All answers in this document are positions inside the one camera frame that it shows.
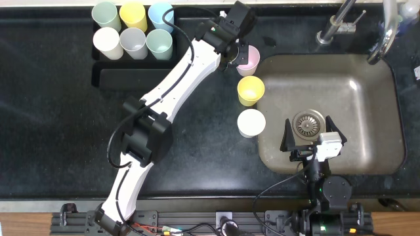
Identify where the steel tap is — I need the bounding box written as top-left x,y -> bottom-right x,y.
316,0 -> 400,66

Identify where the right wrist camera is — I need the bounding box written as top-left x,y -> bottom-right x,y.
316,132 -> 344,162

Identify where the pink cup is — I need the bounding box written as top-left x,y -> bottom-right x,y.
236,45 -> 261,77

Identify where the yellow cup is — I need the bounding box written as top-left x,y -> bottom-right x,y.
119,1 -> 149,33
236,75 -> 266,108

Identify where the white cup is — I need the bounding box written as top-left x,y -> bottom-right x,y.
92,26 -> 125,61
236,108 -> 267,138

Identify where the black tray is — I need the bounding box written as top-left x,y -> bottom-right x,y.
91,5 -> 180,63
91,61 -> 180,90

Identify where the grey cup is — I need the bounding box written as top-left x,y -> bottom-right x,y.
119,27 -> 149,60

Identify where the mounting rail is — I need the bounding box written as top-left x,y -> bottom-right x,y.
51,203 -> 375,236

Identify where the steel sink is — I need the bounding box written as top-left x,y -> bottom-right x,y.
255,53 -> 407,176

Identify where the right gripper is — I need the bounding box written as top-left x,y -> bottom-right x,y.
280,115 -> 348,162

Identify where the blue soap bottle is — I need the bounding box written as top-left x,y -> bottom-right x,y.
396,0 -> 420,35

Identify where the blue cup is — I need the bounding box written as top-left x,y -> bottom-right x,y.
148,2 -> 175,34

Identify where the black cable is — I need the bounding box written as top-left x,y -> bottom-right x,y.
251,147 -> 318,236
106,6 -> 219,170

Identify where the green cup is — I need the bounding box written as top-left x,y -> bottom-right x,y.
91,1 -> 123,33
145,28 -> 174,61

